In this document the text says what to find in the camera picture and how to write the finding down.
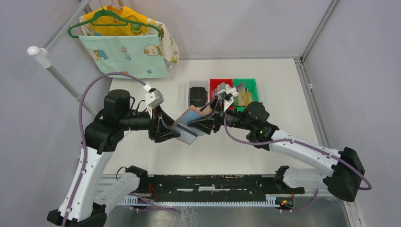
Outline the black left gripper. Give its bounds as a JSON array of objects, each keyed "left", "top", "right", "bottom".
[{"left": 120, "top": 104, "right": 181, "bottom": 142}]

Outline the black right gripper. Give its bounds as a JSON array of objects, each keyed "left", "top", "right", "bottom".
[{"left": 187, "top": 95, "right": 253, "bottom": 134}]

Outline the silver credit card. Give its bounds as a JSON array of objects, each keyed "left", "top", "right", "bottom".
[{"left": 173, "top": 124, "right": 199, "bottom": 145}]

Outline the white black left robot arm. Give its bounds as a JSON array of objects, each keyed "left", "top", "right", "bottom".
[{"left": 47, "top": 89, "right": 180, "bottom": 227}]

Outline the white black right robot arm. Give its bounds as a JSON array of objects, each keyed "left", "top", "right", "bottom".
[{"left": 187, "top": 100, "right": 372, "bottom": 202}]

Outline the gold cards stack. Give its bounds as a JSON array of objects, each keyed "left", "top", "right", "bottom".
[{"left": 236, "top": 88, "right": 253, "bottom": 107}]

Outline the white plastic bin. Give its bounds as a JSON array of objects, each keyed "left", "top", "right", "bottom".
[{"left": 187, "top": 80, "right": 209, "bottom": 108}]

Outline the red plastic bin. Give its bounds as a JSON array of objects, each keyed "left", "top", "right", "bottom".
[{"left": 209, "top": 79, "right": 233, "bottom": 102}]

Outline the green plastic bin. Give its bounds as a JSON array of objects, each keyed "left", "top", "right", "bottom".
[{"left": 233, "top": 79, "right": 259, "bottom": 111}]

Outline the mint cartoon print cloth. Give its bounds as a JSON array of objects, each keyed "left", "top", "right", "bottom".
[{"left": 79, "top": 35, "right": 169, "bottom": 79}]

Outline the yellow child shirt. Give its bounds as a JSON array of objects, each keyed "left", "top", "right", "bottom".
[{"left": 81, "top": 5, "right": 158, "bottom": 36}]

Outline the green clothes hanger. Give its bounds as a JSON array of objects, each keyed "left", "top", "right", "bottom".
[{"left": 67, "top": 7, "right": 163, "bottom": 39}]

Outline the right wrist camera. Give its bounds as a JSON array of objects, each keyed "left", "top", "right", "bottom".
[{"left": 217, "top": 83, "right": 245, "bottom": 111}]

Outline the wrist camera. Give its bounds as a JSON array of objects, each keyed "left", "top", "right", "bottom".
[
  {"left": 145, "top": 88, "right": 164, "bottom": 109},
  {"left": 217, "top": 83, "right": 245, "bottom": 111}
]

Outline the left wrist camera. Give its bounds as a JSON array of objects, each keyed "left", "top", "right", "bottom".
[{"left": 145, "top": 88, "right": 164, "bottom": 109}]

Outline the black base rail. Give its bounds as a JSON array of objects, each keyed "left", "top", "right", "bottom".
[{"left": 136, "top": 175, "right": 305, "bottom": 202}]

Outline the white cable duct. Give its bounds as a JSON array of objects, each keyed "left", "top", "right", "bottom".
[{"left": 117, "top": 195, "right": 293, "bottom": 208}]

